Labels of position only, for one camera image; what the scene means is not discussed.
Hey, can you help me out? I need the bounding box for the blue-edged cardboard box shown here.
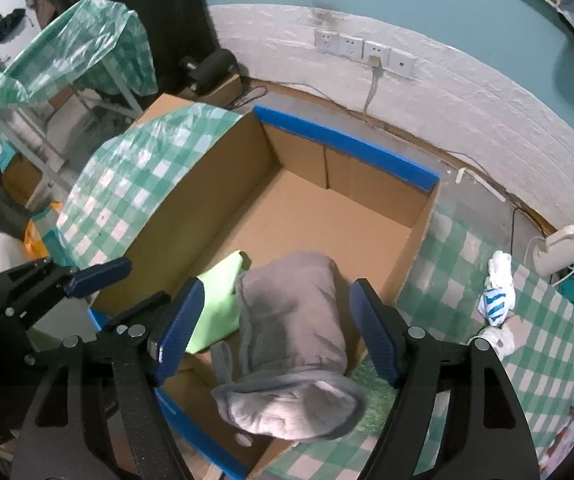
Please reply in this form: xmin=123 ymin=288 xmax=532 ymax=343
xmin=84 ymin=105 xmax=441 ymax=480

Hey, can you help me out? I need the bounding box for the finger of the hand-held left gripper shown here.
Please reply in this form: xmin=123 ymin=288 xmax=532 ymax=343
xmin=0 ymin=256 xmax=134 ymax=332
xmin=92 ymin=291 xmax=172 ymax=336

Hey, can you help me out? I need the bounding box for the long white plastic strip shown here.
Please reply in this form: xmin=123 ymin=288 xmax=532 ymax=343
xmin=464 ymin=169 xmax=506 ymax=203

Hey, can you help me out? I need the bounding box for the black cylindrical device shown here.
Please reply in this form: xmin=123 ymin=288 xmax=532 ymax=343
xmin=179 ymin=48 xmax=241 ymax=94

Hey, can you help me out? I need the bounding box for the black floor cable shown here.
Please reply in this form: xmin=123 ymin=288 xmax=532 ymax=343
xmin=508 ymin=204 xmax=550 ymax=263

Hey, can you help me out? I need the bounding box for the grey plug and cable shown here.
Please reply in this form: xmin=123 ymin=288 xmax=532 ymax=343
xmin=363 ymin=55 xmax=385 ymax=115

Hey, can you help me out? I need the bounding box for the thin black cable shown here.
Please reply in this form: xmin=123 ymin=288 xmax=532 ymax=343
xmin=226 ymin=85 xmax=269 ymax=112

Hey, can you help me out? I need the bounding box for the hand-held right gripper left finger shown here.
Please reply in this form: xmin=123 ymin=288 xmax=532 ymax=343
xmin=12 ymin=277 xmax=205 ymax=480

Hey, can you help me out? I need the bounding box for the black umbrella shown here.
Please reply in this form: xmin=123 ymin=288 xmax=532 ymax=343
xmin=0 ymin=7 xmax=28 ymax=44

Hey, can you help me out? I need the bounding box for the light green cloth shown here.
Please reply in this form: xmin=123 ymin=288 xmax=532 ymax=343
xmin=186 ymin=250 xmax=251 ymax=354

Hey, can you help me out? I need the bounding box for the brown cardboard box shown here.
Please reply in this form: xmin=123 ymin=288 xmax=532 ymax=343
xmin=176 ymin=74 xmax=244 ymax=111

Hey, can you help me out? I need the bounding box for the white crumpled plastic bag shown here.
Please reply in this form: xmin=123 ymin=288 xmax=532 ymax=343
xmin=467 ymin=325 xmax=516 ymax=362

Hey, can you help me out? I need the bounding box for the green checkered plastic sheet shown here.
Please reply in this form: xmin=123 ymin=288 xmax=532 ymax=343
xmin=0 ymin=0 xmax=159 ymax=133

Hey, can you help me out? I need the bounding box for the white electric kettle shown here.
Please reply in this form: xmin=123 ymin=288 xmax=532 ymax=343
xmin=524 ymin=218 xmax=574 ymax=279

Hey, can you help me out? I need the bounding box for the blue striped white plastic bag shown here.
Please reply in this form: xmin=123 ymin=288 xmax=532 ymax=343
xmin=477 ymin=250 xmax=518 ymax=329

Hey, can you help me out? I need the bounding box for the green checkered plastic tablecloth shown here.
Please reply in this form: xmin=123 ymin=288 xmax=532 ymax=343
xmin=56 ymin=104 xmax=574 ymax=480

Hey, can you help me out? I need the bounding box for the white round container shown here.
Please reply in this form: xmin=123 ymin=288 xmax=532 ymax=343
xmin=0 ymin=232 xmax=31 ymax=279

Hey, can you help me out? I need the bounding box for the white wall socket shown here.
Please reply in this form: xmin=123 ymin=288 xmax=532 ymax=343
xmin=363 ymin=40 xmax=391 ymax=67
xmin=389 ymin=47 xmax=418 ymax=79
xmin=339 ymin=34 xmax=366 ymax=59
xmin=315 ymin=28 xmax=341 ymax=55

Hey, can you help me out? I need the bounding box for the grey knit hat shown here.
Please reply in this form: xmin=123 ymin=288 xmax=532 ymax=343
xmin=211 ymin=252 xmax=369 ymax=442

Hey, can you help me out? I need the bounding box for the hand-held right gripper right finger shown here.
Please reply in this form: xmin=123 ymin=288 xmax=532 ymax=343
xmin=349 ymin=277 xmax=540 ymax=480

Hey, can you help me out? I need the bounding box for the white metal rack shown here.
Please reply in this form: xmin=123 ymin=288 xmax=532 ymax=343
xmin=0 ymin=72 xmax=145 ymax=196

